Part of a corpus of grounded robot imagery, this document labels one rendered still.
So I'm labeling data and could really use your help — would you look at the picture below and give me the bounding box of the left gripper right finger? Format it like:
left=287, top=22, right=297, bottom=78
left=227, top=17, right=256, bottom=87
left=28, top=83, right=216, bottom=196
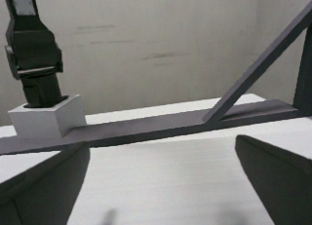
left=235, top=134, right=312, bottom=225

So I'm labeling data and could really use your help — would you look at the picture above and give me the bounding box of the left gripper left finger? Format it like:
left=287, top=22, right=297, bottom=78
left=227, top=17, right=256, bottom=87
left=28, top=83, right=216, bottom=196
left=0, top=140, right=91, bottom=225

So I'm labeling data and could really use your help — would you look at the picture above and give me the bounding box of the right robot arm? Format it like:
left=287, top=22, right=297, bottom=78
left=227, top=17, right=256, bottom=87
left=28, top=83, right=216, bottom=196
left=5, top=0, right=68, bottom=108

